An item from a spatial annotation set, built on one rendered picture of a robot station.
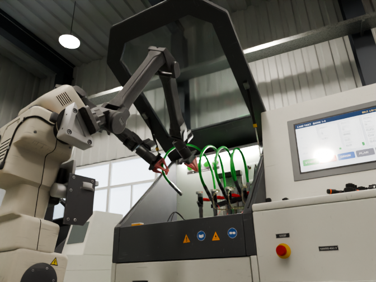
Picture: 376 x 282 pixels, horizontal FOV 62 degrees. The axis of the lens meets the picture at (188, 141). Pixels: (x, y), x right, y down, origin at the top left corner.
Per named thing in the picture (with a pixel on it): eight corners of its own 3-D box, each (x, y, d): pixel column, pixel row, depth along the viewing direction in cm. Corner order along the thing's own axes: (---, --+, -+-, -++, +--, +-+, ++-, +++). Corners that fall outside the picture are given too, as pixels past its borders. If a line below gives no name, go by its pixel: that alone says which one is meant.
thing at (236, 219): (118, 262, 144) (120, 226, 150) (124, 262, 148) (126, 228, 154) (246, 255, 117) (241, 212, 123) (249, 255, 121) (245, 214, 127)
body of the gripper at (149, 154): (157, 164, 170) (147, 156, 171) (162, 154, 163) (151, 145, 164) (150, 172, 166) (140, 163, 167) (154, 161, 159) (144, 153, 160)
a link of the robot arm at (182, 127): (150, 62, 131) (172, 66, 127) (157, 55, 135) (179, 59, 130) (167, 136, 160) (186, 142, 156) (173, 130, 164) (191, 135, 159)
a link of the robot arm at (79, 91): (62, 102, 160) (70, 88, 154) (69, 97, 165) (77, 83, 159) (130, 153, 167) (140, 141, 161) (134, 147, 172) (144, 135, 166)
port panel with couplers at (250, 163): (248, 210, 174) (243, 157, 186) (250, 210, 177) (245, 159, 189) (271, 207, 169) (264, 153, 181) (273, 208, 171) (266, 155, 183)
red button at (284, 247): (274, 258, 108) (272, 243, 110) (277, 258, 112) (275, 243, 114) (289, 258, 106) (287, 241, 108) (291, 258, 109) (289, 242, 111)
